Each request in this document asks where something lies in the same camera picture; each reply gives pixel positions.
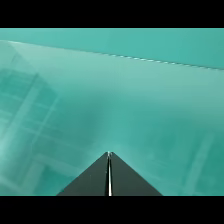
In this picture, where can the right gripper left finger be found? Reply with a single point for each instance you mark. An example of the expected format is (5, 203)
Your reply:
(91, 181)

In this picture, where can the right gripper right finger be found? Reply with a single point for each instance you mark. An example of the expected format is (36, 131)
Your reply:
(128, 181)

